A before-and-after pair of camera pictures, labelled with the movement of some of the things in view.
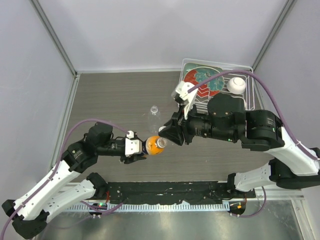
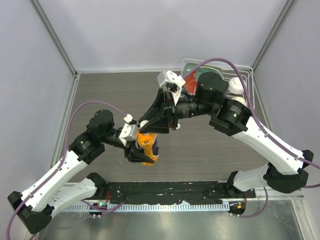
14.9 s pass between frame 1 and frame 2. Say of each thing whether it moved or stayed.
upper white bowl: stayed
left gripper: moved
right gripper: moved
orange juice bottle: moved
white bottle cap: moved
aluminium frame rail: stayed
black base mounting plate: stayed
